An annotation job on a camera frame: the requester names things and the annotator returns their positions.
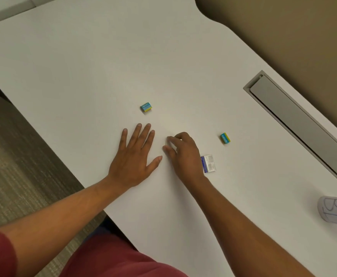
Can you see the person's left hand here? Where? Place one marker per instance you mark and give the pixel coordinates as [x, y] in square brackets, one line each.
[131, 164]

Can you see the person's left thumb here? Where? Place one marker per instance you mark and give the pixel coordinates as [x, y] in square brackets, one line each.
[154, 163]

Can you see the person's right hand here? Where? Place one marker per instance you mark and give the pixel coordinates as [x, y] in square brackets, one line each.
[187, 158]

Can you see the person's left little finger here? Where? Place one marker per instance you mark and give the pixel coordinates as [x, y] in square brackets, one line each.
[123, 139]

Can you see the person's right forearm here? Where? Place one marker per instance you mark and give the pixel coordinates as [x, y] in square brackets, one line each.
[243, 230]

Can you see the small blue yellow box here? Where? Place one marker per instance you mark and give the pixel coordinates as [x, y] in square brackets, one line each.
[225, 138]
[146, 107]

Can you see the person's left middle finger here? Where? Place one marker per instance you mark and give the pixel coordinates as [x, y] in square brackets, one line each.
[144, 136]

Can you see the person's right thumb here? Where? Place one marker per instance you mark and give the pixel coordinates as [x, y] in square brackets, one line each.
[170, 154]

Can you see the white blue printed box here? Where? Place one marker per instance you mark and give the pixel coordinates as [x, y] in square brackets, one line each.
[209, 163]

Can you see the red shirt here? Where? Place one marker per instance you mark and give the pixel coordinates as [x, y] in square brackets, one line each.
[84, 256]

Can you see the white pink-capped container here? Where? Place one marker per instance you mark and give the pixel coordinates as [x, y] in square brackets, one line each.
[336, 211]

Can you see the person's left forearm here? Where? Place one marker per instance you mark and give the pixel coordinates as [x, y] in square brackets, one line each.
[55, 219]

